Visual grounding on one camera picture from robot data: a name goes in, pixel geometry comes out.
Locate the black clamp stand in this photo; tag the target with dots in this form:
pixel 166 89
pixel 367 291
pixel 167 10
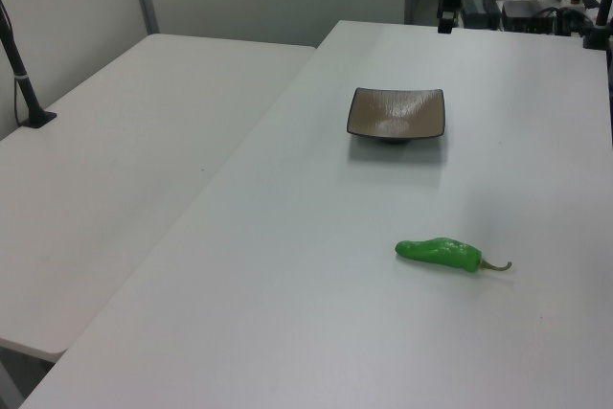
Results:
pixel 599 21

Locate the square brown ceramic plate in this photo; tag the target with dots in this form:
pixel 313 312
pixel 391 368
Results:
pixel 396 114

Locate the dark grey flat box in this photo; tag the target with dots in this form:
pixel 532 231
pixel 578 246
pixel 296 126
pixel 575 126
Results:
pixel 479 9

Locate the black electronics box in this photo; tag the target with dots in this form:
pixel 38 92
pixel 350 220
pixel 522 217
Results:
pixel 529 14

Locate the green chili pepper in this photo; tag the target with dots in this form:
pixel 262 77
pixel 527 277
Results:
pixel 438 253

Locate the black camera stand pole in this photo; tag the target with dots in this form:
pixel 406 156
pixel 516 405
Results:
pixel 21 78

